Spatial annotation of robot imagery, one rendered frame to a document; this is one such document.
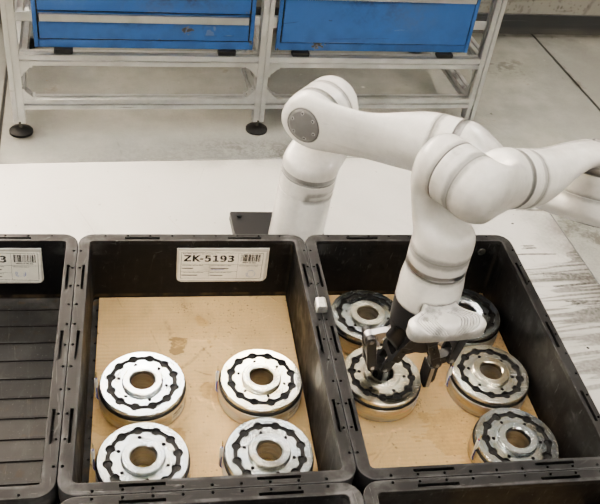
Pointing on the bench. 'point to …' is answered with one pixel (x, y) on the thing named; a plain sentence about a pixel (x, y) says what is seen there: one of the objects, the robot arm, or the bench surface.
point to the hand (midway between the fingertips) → (403, 376)
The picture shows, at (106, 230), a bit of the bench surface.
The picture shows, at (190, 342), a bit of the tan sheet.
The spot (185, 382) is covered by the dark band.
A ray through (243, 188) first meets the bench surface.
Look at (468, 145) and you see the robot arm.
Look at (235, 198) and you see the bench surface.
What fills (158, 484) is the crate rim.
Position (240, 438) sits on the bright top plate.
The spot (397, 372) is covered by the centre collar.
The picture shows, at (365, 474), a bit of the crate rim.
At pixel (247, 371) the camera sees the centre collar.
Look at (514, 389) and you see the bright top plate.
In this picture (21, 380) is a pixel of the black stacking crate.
